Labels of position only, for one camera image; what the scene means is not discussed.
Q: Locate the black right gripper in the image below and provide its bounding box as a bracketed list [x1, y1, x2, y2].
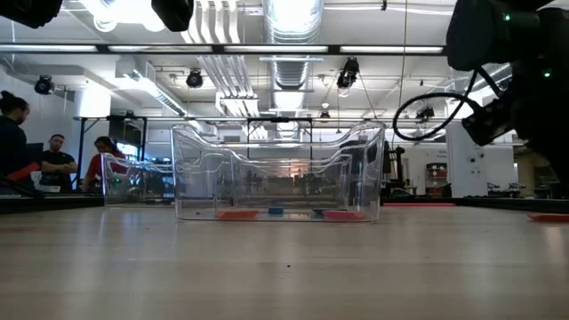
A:
[461, 86, 569, 199]

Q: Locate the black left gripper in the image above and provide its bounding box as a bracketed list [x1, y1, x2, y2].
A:
[150, 0, 196, 33]

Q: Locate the pink pen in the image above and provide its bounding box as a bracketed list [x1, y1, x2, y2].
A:
[382, 202, 458, 208]

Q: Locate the clear plastic bin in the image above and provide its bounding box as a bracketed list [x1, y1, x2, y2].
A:
[100, 153, 175, 206]
[230, 148, 357, 210]
[170, 122, 387, 222]

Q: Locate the pink eraser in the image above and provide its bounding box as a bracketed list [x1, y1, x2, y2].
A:
[322, 210, 366, 221]

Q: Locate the red eraser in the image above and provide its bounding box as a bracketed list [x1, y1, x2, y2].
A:
[214, 210, 260, 220]

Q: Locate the red storage shelf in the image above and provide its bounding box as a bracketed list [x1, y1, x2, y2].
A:
[424, 162, 445, 196]

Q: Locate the black equipment stand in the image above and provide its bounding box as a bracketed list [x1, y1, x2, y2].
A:
[382, 141, 408, 199]

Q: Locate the person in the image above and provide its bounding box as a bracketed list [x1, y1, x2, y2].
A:
[0, 90, 33, 188]
[83, 135, 129, 191]
[38, 132, 79, 193]

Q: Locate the red and black tool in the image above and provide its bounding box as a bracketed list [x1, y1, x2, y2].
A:
[0, 162, 45, 200]

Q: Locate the black background rig frame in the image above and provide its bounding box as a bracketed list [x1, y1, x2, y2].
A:
[73, 114, 148, 192]
[246, 116, 315, 161]

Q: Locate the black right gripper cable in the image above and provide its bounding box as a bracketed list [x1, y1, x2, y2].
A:
[392, 66, 506, 142]

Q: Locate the silver air duct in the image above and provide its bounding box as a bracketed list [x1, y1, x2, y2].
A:
[261, 0, 325, 139]

